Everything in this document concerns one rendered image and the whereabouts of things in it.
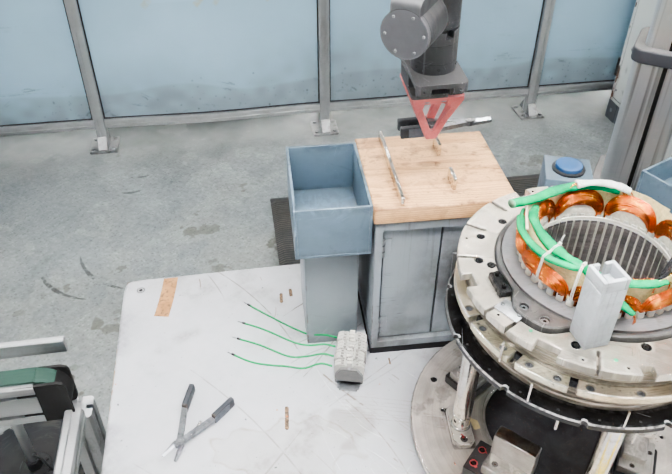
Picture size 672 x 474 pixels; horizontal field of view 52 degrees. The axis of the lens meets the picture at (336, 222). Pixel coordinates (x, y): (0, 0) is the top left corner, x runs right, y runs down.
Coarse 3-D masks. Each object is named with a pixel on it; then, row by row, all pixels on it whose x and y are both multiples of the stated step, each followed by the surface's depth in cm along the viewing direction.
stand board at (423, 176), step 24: (360, 144) 105; (408, 144) 105; (432, 144) 105; (456, 144) 105; (480, 144) 105; (384, 168) 99; (408, 168) 99; (432, 168) 99; (456, 168) 99; (480, 168) 99; (384, 192) 94; (408, 192) 94; (432, 192) 94; (456, 192) 94; (480, 192) 94; (504, 192) 94; (384, 216) 92; (408, 216) 92; (432, 216) 93; (456, 216) 93
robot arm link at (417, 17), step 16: (400, 0) 71; (416, 0) 71; (432, 0) 73; (400, 16) 72; (416, 16) 71; (432, 16) 73; (384, 32) 74; (400, 32) 73; (416, 32) 72; (432, 32) 73; (400, 48) 74; (416, 48) 73
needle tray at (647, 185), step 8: (664, 160) 101; (648, 168) 99; (656, 168) 100; (664, 168) 102; (640, 176) 99; (648, 176) 98; (656, 176) 102; (664, 176) 103; (640, 184) 100; (648, 184) 99; (656, 184) 98; (664, 184) 96; (640, 192) 100; (648, 192) 99; (656, 192) 98; (664, 192) 97; (656, 200) 98; (664, 200) 97
